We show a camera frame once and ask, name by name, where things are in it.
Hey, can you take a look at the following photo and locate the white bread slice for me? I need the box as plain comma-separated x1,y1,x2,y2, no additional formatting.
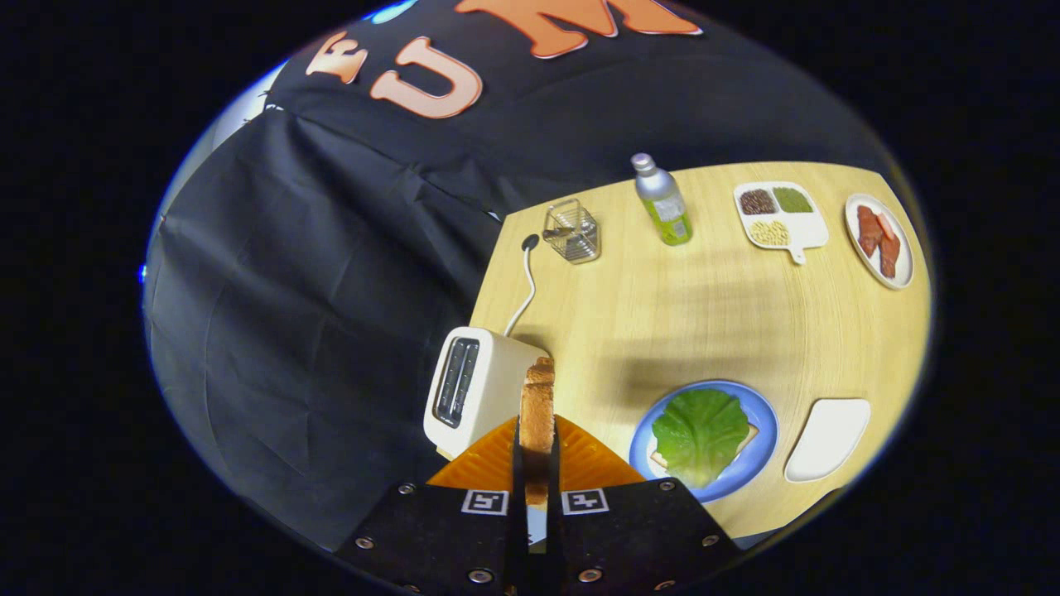
648,425,760,471

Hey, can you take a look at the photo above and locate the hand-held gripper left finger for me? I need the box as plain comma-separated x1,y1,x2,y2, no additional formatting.
331,414,531,596

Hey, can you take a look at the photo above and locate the white oval plate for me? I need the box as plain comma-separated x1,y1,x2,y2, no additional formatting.
844,194,915,291

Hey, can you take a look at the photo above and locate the toasted bread slice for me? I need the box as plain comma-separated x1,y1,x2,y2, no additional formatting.
519,357,557,507

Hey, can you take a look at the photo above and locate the white toaster cable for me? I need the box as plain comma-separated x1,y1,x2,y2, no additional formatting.
503,234,541,336

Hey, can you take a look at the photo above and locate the green lettuce leaf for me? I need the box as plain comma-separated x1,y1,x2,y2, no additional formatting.
651,389,751,489

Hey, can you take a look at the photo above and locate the blue round plate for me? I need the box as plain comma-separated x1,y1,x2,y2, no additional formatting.
629,380,779,504

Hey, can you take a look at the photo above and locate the silver bottle with green label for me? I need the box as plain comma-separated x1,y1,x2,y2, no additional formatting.
631,152,694,247

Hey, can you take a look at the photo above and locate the metal wire basket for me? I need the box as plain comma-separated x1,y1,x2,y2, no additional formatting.
542,198,600,265

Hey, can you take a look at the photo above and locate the cream white toaster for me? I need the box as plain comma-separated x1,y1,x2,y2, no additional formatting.
423,326,549,459

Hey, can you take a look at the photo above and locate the white square plate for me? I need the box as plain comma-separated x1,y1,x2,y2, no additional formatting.
783,398,872,483

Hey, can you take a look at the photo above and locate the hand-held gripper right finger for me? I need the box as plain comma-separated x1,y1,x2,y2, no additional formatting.
547,414,742,596

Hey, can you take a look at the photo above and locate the white divided tray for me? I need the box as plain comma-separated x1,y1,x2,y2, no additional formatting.
734,181,830,266

